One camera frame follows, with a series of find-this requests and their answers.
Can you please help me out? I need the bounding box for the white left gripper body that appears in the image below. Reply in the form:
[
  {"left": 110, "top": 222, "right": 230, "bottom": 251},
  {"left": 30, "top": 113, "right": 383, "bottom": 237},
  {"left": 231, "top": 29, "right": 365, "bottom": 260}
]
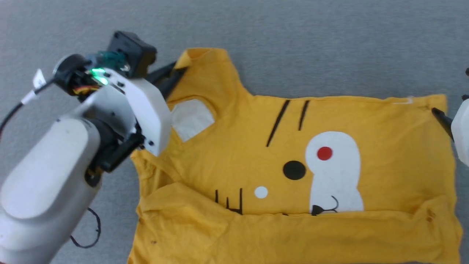
[{"left": 78, "top": 67, "right": 173, "bottom": 188}]

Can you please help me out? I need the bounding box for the white cable tag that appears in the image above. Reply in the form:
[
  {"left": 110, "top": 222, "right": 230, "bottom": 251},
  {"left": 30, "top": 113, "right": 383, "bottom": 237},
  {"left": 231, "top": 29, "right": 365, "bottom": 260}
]
[{"left": 21, "top": 69, "right": 47, "bottom": 105}]

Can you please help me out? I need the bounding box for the yellow cartoon t-shirt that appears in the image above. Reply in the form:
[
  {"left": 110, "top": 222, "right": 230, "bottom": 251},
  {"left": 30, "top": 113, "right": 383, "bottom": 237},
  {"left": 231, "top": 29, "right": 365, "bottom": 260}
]
[{"left": 126, "top": 47, "right": 464, "bottom": 264}]

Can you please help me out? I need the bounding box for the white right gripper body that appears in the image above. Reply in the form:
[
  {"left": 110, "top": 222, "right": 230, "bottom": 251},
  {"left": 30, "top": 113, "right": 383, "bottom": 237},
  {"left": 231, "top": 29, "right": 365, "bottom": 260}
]
[{"left": 451, "top": 99, "right": 469, "bottom": 168}]

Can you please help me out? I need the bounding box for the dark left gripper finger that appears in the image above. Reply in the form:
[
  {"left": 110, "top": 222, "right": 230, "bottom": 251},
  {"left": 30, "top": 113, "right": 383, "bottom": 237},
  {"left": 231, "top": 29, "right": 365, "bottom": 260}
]
[
  {"left": 160, "top": 68, "right": 187, "bottom": 100},
  {"left": 145, "top": 61, "right": 177, "bottom": 83}
]

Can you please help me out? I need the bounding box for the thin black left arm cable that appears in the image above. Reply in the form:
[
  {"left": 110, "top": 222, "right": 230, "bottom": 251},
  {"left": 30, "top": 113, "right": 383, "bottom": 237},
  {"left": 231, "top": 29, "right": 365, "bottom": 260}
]
[{"left": 0, "top": 79, "right": 102, "bottom": 249}]

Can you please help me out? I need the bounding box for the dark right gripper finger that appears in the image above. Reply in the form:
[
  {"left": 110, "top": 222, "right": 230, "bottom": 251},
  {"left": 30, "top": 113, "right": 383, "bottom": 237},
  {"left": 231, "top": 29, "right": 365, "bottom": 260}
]
[{"left": 431, "top": 107, "right": 455, "bottom": 142}]

